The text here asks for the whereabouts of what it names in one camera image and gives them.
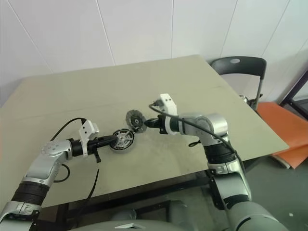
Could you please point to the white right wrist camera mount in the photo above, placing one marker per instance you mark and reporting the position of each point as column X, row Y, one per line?
column 168, row 103

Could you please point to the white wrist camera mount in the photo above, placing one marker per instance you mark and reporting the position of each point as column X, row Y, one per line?
column 86, row 127
column 168, row 103

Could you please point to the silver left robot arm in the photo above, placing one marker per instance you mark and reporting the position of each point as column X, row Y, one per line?
column 45, row 163

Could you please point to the black metal window frame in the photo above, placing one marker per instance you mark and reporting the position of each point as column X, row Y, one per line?
column 294, row 90

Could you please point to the black metal table frame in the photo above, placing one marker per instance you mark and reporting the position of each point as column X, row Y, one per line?
column 144, row 192

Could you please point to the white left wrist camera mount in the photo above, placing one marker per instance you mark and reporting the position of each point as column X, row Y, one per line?
column 86, row 127

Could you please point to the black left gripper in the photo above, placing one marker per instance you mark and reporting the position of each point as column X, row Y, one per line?
column 95, row 145

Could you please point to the orange flat board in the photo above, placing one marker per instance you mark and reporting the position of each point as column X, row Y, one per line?
column 276, row 115

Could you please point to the black plastic folding chair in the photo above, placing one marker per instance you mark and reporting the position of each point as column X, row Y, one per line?
column 240, row 65

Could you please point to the round spoked rotor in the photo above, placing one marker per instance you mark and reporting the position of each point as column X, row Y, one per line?
column 124, row 139

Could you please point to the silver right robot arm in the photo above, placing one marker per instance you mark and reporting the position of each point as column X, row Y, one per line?
column 211, row 125

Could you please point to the silver motor housing copper windings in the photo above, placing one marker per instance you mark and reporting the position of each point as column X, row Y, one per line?
column 120, row 148

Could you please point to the round silver motor lid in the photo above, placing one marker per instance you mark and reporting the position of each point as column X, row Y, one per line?
column 131, row 118

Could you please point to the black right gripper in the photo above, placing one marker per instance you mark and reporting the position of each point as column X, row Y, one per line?
column 161, row 125

